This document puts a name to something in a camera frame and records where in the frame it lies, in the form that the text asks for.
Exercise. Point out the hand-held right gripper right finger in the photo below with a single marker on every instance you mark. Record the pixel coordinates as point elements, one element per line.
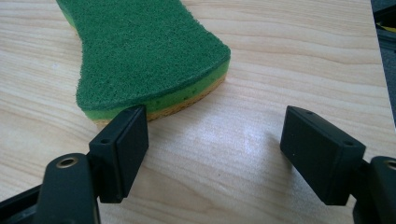
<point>320,155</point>

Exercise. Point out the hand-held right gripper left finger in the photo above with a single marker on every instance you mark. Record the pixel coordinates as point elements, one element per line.
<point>123,152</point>

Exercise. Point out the green scouring sponge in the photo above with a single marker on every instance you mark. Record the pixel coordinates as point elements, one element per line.
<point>143,53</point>

